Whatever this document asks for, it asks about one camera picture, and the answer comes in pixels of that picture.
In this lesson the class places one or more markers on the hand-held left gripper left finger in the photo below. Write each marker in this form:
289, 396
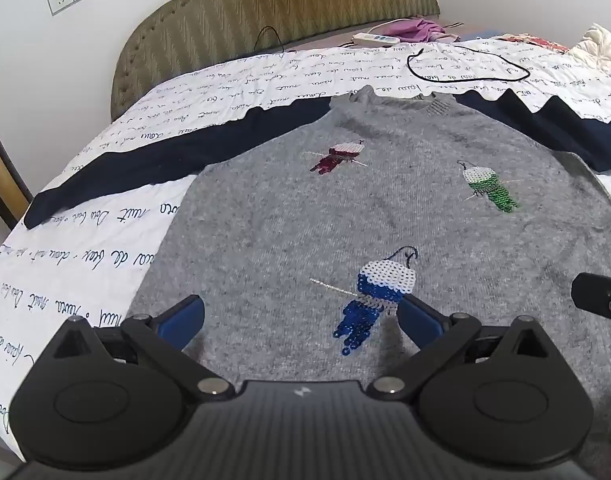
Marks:
181, 321

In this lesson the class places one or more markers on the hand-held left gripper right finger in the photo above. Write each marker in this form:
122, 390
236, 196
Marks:
421, 321

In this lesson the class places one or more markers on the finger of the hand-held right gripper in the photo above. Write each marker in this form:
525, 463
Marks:
598, 297

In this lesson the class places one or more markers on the grey sweater with navy sleeves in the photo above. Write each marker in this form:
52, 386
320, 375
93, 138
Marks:
285, 220

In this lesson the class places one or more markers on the white quilt with script print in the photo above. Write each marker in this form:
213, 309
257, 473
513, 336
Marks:
85, 250

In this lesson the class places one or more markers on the dark wooden furniture edge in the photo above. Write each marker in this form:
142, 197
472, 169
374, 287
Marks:
2, 170

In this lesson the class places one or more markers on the white crumpled cloth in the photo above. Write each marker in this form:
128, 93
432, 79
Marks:
598, 47

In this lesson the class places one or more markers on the red floral cloth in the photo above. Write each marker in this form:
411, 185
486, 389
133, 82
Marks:
530, 42

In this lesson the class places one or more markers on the purple cloth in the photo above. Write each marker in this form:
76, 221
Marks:
420, 30

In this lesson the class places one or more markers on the olive upholstered headboard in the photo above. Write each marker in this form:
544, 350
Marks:
245, 5

